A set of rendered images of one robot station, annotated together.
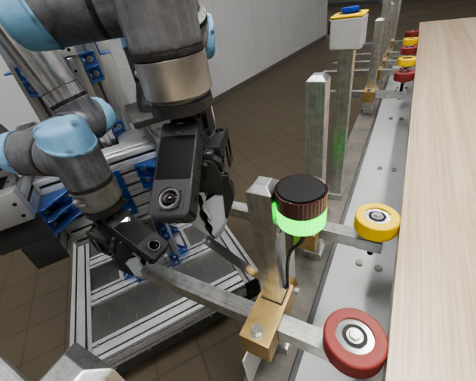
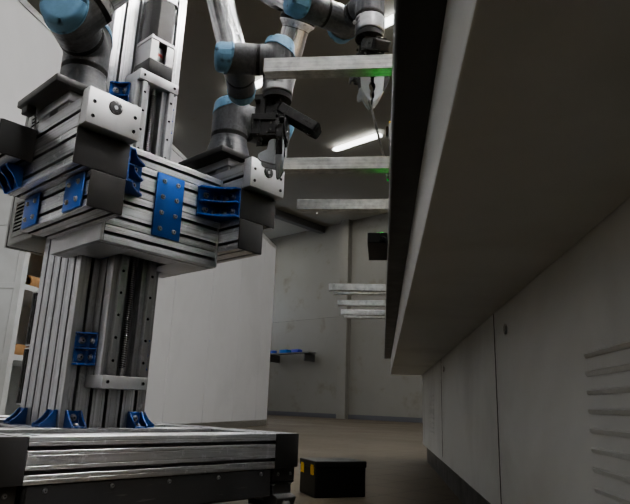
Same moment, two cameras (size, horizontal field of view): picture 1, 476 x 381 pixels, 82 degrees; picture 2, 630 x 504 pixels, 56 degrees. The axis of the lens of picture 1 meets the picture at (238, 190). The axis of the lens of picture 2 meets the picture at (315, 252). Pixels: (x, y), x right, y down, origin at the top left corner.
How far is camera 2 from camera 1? 1.46 m
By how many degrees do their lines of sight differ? 56
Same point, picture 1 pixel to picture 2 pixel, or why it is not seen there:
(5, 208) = (127, 115)
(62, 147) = (289, 44)
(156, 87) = (371, 18)
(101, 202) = (289, 85)
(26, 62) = (234, 34)
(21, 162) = (247, 48)
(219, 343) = not seen: outside the picture
